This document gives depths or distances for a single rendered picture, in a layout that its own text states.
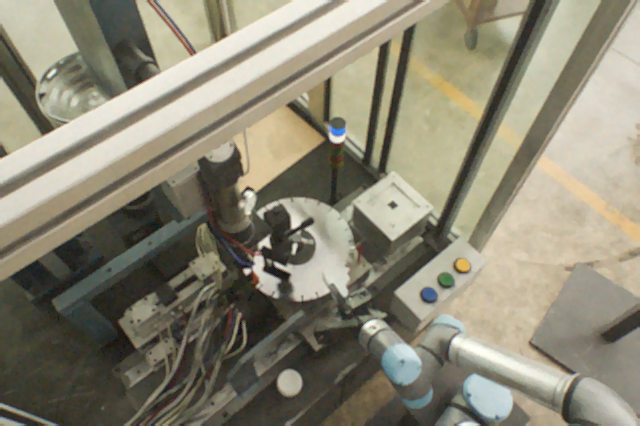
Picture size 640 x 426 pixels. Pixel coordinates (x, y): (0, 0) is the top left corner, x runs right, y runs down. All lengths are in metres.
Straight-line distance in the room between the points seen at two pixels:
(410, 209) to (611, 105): 2.05
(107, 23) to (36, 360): 1.05
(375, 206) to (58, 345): 1.03
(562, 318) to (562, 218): 0.54
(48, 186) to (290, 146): 1.65
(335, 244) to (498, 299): 1.25
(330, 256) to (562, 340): 1.39
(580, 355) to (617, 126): 1.38
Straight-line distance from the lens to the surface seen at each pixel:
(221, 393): 1.61
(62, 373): 1.76
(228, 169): 0.98
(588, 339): 2.68
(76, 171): 0.35
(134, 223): 1.67
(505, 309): 2.61
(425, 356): 1.27
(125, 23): 1.14
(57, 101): 1.84
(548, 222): 2.90
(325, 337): 1.31
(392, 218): 1.65
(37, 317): 1.86
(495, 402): 1.43
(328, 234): 1.54
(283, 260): 1.43
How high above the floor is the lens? 2.31
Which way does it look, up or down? 60 degrees down
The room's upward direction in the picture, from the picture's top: straight up
